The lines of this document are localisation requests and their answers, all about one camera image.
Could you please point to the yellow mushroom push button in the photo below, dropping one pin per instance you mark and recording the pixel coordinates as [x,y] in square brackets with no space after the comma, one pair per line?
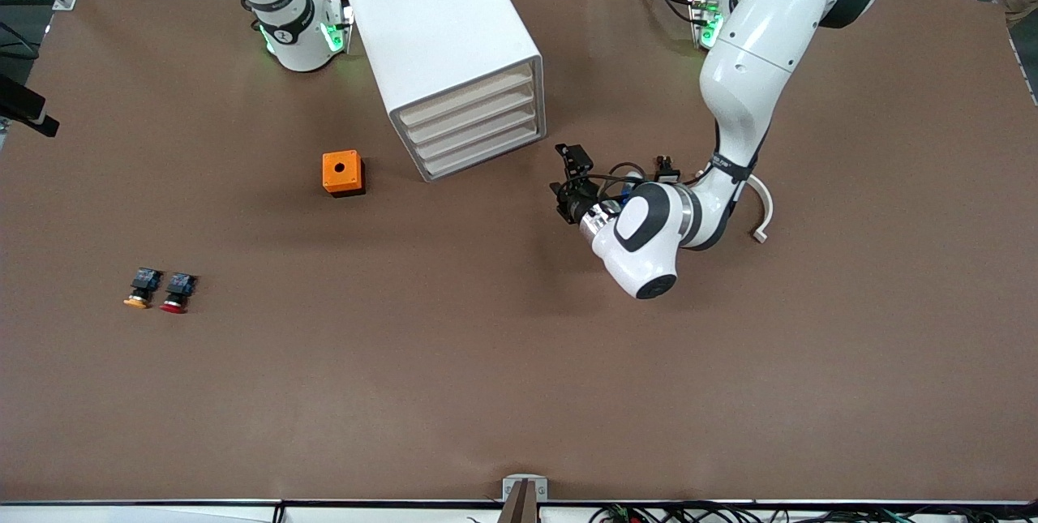
[146,280]

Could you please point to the orange box with hole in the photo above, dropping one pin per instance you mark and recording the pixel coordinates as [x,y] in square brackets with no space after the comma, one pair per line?
[331,174]

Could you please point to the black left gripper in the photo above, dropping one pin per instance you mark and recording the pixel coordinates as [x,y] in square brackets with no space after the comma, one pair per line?
[576,204]

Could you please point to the grey metal bracket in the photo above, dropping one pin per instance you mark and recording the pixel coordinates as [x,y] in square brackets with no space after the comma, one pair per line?
[511,490]

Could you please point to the white curved plastic arc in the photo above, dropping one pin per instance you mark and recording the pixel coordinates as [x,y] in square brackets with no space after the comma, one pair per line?
[767,211]

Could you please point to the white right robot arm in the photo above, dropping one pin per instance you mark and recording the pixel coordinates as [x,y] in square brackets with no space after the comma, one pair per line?
[296,36]

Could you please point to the black switch with white face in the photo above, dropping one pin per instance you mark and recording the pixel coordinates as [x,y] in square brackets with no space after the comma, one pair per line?
[666,174]

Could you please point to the red mushroom push button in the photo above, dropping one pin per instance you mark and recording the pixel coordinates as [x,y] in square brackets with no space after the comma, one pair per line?
[180,286]

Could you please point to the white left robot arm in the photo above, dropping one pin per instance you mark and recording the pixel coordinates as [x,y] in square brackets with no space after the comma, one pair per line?
[754,61]

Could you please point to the dark camera post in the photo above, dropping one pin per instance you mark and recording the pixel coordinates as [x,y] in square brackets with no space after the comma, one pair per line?
[523,508]

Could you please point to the white plastic drawer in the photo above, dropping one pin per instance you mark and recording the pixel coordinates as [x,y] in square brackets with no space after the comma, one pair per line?
[482,155]
[477,136]
[472,117]
[466,98]

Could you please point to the white drawer cabinet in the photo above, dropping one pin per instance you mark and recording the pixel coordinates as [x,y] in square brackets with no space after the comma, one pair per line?
[438,20]

